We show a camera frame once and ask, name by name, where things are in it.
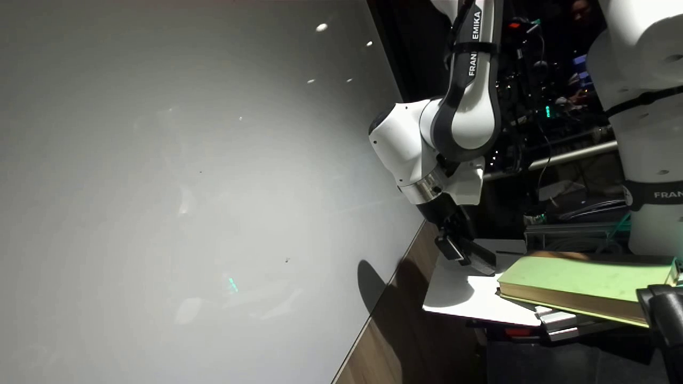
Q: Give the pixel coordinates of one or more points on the grey flat book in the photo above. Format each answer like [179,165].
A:
[562,323]

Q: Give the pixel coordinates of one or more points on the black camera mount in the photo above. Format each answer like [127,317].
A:
[668,326]

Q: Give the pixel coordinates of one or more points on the person in dark clothes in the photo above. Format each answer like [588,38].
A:
[585,49]

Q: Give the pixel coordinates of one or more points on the green hardcover book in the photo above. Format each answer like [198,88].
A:
[583,285]

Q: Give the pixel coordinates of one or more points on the silver metal rail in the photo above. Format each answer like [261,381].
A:
[577,155]

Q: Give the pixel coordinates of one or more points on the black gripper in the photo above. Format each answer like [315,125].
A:
[447,213]

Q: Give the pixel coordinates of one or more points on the black tripod with camera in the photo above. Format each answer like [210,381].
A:
[526,86]

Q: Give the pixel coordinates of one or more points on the black whiteboard eraser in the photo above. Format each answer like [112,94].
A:
[482,261]

